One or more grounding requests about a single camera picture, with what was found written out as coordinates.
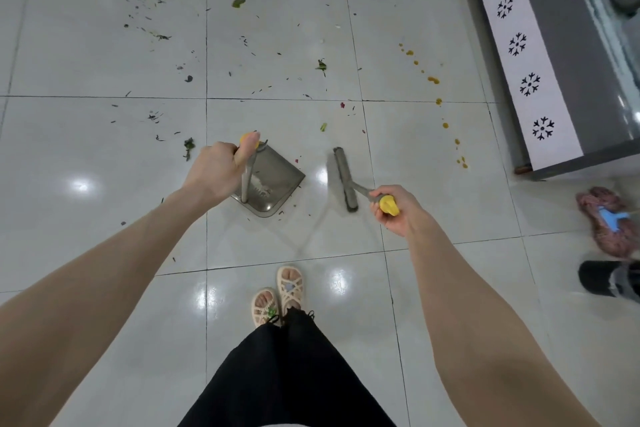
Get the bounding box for grey dustpan with yellow-tipped handle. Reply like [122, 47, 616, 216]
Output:
[229, 133, 307, 219]

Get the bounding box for person's beige sandal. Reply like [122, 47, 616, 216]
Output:
[251, 288, 281, 328]
[276, 265, 307, 318]

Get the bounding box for person's left forearm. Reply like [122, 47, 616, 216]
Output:
[0, 189, 201, 427]

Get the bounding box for grey glass display freezer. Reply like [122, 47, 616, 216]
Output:
[452, 0, 640, 181]

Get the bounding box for person's right forearm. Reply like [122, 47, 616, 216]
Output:
[402, 219, 601, 427]

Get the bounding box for leaf debris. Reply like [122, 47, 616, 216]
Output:
[109, 0, 403, 262]

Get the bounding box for person's left beige sandal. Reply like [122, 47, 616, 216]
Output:
[251, 288, 281, 328]

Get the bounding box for person's black trousers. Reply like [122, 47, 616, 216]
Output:
[177, 307, 399, 427]

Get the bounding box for person's right hand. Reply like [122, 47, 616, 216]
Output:
[369, 185, 436, 238]

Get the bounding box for orange liquid spill drops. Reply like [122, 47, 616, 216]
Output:
[398, 43, 469, 170]

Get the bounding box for person's right beige sandal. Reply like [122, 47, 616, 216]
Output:
[276, 265, 307, 318]

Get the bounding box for person's left hand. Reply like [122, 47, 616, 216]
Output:
[181, 130, 262, 210]

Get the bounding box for grey broom with yellow cap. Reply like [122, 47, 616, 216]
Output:
[332, 146, 401, 216]

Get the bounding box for pink string mop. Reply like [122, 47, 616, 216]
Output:
[575, 186, 640, 258]

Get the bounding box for black trash bin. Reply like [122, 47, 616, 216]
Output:
[578, 260, 640, 304]

